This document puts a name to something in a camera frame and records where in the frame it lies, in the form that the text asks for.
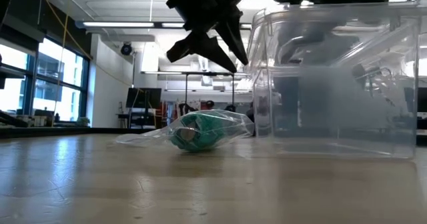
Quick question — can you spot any person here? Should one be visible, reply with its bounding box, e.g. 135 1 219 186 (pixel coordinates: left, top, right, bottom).
201 99 218 111

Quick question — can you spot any black stand frame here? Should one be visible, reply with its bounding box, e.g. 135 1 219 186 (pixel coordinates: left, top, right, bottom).
142 71 250 119

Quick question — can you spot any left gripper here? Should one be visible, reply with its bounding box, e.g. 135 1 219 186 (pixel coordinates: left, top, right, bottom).
156 0 263 74

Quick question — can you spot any black ceiling spotlight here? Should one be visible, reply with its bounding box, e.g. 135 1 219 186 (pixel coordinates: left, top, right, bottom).
119 43 133 57

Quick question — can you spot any long ceiling tube light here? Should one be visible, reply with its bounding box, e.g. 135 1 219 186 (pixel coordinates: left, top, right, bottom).
75 20 186 30

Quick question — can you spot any clear plastic bag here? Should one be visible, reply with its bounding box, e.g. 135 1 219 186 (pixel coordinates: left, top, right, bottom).
115 109 255 153

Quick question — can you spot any black computer monitor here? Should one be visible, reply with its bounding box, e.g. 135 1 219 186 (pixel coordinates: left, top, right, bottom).
417 87 427 114
125 87 163 111

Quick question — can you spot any clear plastic container lid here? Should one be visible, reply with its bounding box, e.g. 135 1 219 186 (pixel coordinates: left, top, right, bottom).
252 0 427 30

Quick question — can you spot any large window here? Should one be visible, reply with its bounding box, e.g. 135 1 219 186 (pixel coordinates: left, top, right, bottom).
0 37 90 123

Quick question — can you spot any yellow cable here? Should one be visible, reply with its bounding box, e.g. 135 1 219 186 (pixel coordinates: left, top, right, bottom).
35 0 93 128

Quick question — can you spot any green elastic bandage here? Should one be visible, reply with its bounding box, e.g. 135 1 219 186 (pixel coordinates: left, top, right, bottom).
169 113 232 153

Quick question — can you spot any clear plastic container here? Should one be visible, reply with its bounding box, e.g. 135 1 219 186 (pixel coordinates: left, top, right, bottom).
248 17 422 160

